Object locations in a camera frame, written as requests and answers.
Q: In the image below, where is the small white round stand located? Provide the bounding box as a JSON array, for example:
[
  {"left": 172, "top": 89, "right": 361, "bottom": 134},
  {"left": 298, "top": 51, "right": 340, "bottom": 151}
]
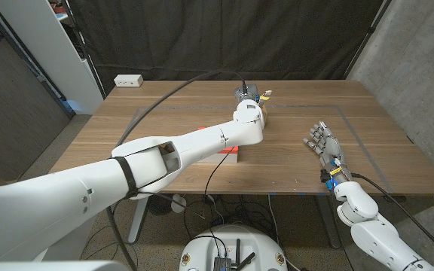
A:
[{"left": 170, "top": 193, "right": 188, "bottom": 215}]

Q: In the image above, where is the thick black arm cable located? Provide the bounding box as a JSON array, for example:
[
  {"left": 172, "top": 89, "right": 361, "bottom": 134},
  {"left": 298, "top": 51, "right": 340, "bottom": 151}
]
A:
[
  {"left": 350, "top": 172, "right": 434, "bottom": 261},
  {"left": 103, "top": 69, "right": 249, "bottom": 271}
]

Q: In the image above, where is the white floor platform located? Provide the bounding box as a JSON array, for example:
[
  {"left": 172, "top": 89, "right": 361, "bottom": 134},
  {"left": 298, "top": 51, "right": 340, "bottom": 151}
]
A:
[{"left": 35, "top": 216, "right": 97, "bottom": 263}]

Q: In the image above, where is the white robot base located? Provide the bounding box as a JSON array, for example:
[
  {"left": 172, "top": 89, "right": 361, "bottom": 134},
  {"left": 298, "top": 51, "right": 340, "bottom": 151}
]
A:
[{"left": 179, "top": 224, "right": 289, "bottom": 271}]

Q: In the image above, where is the white power outlet box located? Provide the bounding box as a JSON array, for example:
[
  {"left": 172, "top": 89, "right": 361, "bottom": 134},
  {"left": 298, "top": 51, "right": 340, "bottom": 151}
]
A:
[{"left": 113, "top": 74, "right": 145, "bottom": 88}]

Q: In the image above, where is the thin black left wrist cable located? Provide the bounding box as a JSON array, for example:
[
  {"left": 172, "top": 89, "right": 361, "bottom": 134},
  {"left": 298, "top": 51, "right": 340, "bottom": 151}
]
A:
[{"left": 201, "top": 146, "right": 237, "bottom": 219}]

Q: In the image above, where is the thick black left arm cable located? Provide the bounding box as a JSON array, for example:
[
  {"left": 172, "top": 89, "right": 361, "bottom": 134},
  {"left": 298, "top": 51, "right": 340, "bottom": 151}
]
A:
[{"left": 103, "top": 69, "right": 249, "bottom": 271}]

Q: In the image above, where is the black fabric backdrop curtain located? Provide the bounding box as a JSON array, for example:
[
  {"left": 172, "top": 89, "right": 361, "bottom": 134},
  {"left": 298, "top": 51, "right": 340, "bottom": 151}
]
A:
[{"left": 68, "top": 0, "right": 386, "bottom": 93}]

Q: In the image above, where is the grey radio module with antennas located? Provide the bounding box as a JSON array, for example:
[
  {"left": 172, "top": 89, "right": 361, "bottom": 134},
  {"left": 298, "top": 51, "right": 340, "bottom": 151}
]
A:
[{"left": 212, "top": 238, "right": 256, "bottom": 271}]

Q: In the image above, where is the black floor cable bundle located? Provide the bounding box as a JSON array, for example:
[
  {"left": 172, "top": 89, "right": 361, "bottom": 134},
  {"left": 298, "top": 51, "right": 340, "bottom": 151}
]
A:
[{"left": 182, "top": 193, "right": 282, "bottom": 242}]

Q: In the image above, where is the red-lidded white box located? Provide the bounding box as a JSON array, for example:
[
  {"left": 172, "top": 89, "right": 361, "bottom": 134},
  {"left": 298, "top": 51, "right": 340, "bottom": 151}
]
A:
[{"left": 197, "top": 126, "right": 240, "bottom": 164}]

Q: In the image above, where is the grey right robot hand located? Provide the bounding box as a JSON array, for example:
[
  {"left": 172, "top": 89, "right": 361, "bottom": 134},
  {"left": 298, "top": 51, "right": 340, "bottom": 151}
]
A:
[{"left": 302, "top": 120, "right": 352, "bottom": 190}]

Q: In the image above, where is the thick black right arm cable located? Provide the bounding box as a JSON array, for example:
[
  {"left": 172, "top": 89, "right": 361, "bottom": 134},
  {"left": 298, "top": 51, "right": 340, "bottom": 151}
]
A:
[{"left": 350, "top": 172, "right": 434, "bottom": 261}]

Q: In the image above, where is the white table leg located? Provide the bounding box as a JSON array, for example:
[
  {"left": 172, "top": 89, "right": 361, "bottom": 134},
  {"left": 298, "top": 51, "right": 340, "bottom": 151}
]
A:
[{"left": 127, "top": 197, "right": 150, "bottom": 245}]

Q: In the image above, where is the black backdrop stand pole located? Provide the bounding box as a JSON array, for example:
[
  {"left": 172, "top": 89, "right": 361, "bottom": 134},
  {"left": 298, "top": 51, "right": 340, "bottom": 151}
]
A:
[
  {"left": 343, "top": 0, "right": 393, "bottom": 80},
  {"left": 64, "top": 0, "right": 108, "bottom": 99}
]

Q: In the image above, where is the small black fan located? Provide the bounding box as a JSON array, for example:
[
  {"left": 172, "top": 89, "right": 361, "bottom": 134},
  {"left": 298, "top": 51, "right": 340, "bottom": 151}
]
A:
[{"left": 148, "top": 193, "right": 173, "bottom": 216}]

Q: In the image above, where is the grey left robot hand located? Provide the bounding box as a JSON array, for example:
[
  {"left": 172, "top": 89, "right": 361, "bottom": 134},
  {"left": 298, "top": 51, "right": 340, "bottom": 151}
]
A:
[{"left": 234, "top": 83, "right": 273, "bottom": 103}]

